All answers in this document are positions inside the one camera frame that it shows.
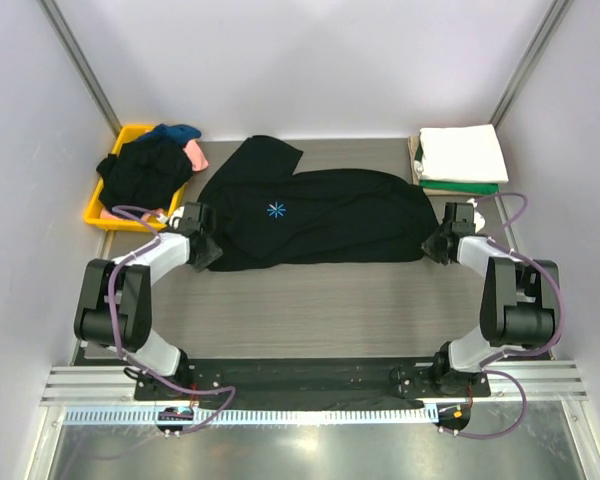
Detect black t shirt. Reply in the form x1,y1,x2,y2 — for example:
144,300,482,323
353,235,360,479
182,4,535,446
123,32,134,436
198,135,439,272

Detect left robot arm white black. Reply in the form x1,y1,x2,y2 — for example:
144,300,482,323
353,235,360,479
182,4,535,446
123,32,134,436
74,202,222,400

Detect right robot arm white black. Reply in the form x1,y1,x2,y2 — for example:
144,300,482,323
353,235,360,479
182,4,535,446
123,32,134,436
416,201,565,397

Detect pink shirt in bin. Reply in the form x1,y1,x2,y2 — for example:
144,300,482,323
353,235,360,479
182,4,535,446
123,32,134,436
100,140,210,222

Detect black shirt in bin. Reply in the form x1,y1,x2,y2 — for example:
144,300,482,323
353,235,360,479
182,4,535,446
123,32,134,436
96,139,195,220

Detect folded white t shirt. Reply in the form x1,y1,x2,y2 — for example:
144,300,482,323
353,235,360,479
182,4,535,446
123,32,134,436
419,124,509,184

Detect blue shirt in bin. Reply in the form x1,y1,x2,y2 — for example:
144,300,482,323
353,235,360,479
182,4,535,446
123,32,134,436
137,124,202,148

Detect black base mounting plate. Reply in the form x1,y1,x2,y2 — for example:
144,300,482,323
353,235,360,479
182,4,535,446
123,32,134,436
123,357,490,436

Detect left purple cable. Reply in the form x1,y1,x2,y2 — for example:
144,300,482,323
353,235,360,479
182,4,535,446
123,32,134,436
79,204,237,460

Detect slotted cable duct strip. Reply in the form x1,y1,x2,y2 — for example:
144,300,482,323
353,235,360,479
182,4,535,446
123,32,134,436
64,404,439,427

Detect right aluminium frame post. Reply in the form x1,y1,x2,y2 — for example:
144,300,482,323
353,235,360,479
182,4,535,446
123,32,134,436
490,0,573,129

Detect aluminium frame post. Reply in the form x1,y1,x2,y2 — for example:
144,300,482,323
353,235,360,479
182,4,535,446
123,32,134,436
36,0,122,138
490,0,573,129

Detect left aluminium frame post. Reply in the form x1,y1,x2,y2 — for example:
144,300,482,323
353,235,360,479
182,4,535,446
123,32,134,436
36,0,122,138

